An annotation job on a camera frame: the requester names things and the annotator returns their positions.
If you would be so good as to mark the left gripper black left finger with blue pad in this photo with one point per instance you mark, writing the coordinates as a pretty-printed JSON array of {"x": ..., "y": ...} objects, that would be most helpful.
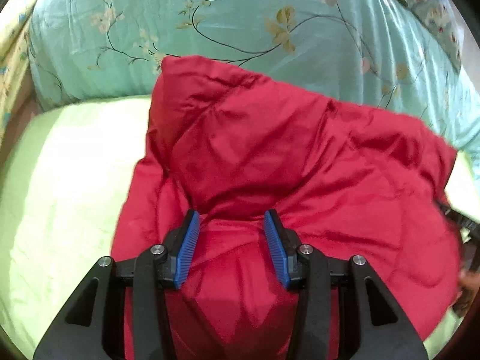
[{"x": 90, "y": 324}]

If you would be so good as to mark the teal floral quilt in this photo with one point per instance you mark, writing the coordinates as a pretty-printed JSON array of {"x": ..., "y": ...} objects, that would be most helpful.
[{"x": 373, "y": 52}]

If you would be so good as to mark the light green bed sheet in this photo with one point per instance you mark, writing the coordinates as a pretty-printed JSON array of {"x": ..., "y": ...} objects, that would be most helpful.
[{"x": 62, "y": 189}]

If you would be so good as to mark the red quilted puffer jacket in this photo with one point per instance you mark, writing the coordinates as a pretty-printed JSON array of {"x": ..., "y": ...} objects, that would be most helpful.
[{"x": 348, "y": 179}]

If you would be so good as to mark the yellow cartoon print blanket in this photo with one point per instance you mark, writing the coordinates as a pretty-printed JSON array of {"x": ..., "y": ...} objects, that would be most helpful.
[{"x": 16, "y": 81}]

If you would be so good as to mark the grey cartoon print pillow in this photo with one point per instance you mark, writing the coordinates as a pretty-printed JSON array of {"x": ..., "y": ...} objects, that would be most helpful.
[{"x": 439, "y": 19}]

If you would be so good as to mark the person's right hand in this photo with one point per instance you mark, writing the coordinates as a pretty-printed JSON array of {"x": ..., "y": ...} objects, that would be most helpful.
[{"x": 468, "y": 287}]

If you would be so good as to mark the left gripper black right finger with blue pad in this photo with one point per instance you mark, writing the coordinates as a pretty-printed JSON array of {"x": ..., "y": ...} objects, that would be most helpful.
[{"x": 372, "y": 324}]

